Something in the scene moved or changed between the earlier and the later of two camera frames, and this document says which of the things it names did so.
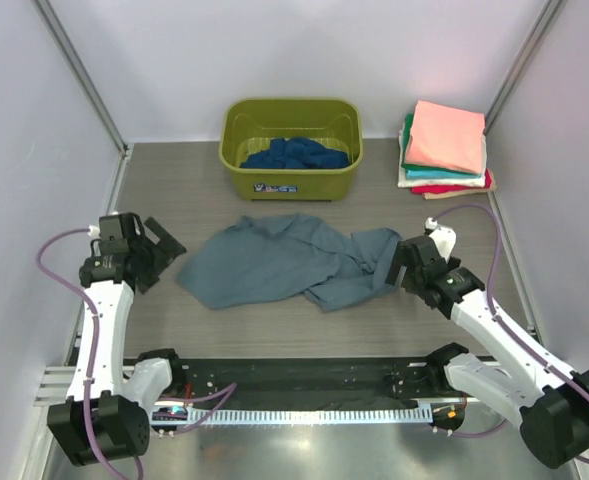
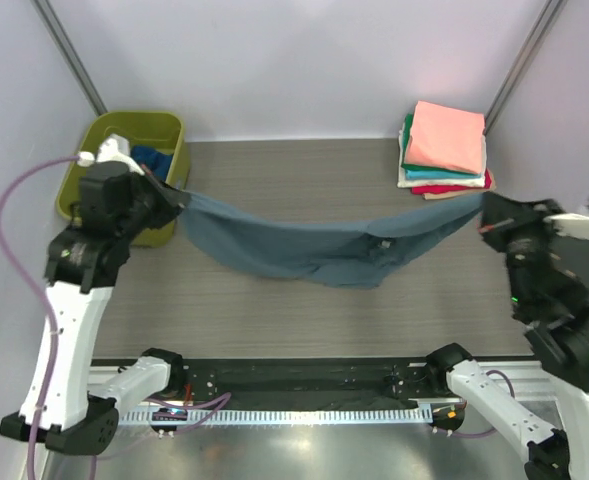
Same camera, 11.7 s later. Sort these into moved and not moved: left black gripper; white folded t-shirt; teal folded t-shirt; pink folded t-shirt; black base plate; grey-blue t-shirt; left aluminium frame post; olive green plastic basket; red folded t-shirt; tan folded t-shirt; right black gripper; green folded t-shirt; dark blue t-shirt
Moved: left black gripper; dark blue t-shirt; grey-blue t-shirt; olive green plastic basket; right black gripper
Not moved: tan folded t-shirt; black base plate; white folded t-shirt; pink folded t-shirt; red folded t-shirt; teal folded t-shirt; left aluminium frame post; green folded t-shirt
